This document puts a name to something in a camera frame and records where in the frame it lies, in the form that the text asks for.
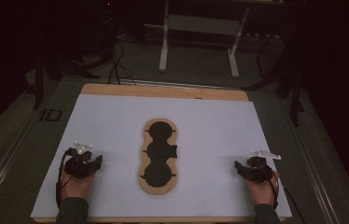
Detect black metal stand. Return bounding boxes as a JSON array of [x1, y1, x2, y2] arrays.
[[243, 31, 306, 128]]

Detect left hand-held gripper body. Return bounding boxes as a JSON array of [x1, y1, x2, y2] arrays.
[[64, 141, 98, 180]]

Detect black floor cables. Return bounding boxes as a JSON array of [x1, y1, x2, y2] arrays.
[[106, 38, 138, 86]]

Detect white table sheet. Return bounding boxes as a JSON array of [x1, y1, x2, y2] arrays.
[[30, 93, 293, 218]]

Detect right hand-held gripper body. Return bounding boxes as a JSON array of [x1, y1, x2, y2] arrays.
[[246, 149, 283, 184]]

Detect metal floor rail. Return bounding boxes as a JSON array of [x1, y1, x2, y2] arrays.
[[0, 118, 41, 216], [279, 92, 342, 224]]

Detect white metal desk frame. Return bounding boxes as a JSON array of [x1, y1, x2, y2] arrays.
[[158, 0, 251, 78]]

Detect black rectangular floor plate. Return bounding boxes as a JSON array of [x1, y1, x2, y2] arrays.
[[40, 108, 63, 122]]

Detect person's left hand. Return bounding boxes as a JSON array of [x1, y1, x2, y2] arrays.
[[60, 169, 95, 200]]

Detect wooden board with round holes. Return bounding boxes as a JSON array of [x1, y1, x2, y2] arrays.
[[138, 118, 179, 196]]

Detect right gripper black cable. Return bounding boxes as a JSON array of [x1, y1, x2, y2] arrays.
[[265, 169, 306, 224]]

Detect person's right hand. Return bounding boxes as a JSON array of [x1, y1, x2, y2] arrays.
[[245, 171, 280, 206]]

